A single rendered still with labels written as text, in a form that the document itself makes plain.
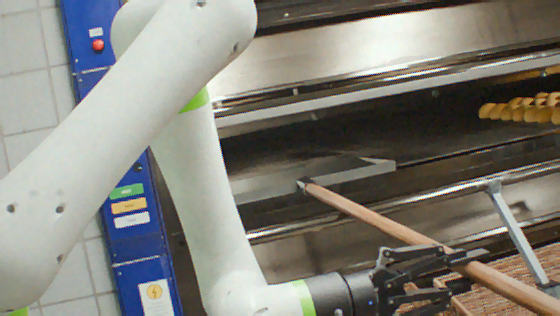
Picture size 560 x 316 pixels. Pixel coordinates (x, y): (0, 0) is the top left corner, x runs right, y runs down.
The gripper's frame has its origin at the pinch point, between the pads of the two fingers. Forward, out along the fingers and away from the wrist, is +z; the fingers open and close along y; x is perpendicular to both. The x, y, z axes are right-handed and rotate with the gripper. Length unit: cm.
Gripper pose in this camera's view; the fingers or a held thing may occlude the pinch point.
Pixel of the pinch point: (467, 268)
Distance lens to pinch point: 125.3
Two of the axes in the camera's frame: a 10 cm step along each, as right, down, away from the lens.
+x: 2.2, 0.8, -9.7
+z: 9.6, -1.9, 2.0
